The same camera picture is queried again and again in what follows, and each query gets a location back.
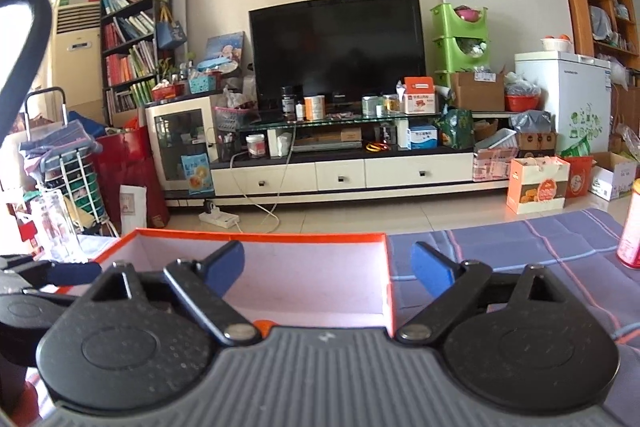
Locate black television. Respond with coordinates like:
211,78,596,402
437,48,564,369
248,0,427,110

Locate orange white carton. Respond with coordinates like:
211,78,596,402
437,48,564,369
402,77,437,116

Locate white bowl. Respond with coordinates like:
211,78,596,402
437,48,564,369
540,35,574,53

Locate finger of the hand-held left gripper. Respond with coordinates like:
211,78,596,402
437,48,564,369
22,260,103,287

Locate black cable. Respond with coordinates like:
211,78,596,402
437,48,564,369
0,0,53,142

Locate brown cardboard box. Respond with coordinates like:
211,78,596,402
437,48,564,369
452,72,506,112

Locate white chest freezer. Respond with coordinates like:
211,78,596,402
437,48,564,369
515,52,612,155

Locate green snack bag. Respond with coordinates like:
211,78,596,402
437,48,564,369
439,109,474,150

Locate white power strip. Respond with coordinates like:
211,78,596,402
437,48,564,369
198,210,240,228

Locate standing air conditioner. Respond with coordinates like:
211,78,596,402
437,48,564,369
52,2,104,110

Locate clear glass bottle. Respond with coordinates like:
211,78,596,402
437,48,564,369
32,189,82,264

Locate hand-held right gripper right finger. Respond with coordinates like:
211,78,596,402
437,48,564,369
396,241,576,348

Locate silver disc player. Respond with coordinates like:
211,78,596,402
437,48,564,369
292,139,364,153

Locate wire shopping trolley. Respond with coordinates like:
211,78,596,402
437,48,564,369
20,87,122,239

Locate black bookshelf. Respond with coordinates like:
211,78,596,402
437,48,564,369
95,0,202,128

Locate teal plastic basket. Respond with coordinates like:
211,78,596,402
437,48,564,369
188,74,221,94

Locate framed picture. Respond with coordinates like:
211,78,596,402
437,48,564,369
205,31,246,64

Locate orange cardboard box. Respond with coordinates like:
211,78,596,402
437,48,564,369
52,228,399,341

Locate white TV cabinet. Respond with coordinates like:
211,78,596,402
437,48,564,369
145,94,526,208

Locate blue hanging gift bag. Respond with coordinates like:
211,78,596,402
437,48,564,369
155,20,187,49

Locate blue snack packet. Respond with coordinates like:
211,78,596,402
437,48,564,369
180,154,215,196

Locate red printed can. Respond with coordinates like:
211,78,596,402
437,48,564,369
616,179,640,270

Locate small open cardboard box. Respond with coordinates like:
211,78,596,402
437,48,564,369
589,151,639,202

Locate white orange tin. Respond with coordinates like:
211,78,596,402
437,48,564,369
303,95,327,122

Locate blue white box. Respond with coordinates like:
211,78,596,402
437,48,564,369
408,126,439,150

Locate blue plaid tablecloth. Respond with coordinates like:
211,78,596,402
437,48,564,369
387,207,640,427

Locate pink plastic basket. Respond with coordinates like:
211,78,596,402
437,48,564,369
214,105,251,130

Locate red paper bag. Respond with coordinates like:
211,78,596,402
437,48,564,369
94,126,171,229

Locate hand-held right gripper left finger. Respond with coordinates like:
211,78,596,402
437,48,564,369
75,239,262,348

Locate orange gift box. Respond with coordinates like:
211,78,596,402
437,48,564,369
566,157,597,198

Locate red plastic basin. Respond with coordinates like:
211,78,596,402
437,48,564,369
504,94,542,112

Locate white orange gift bag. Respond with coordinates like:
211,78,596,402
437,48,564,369
506,156,571,215

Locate green stacked storage bins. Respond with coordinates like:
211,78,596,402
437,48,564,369
431,3,489,86

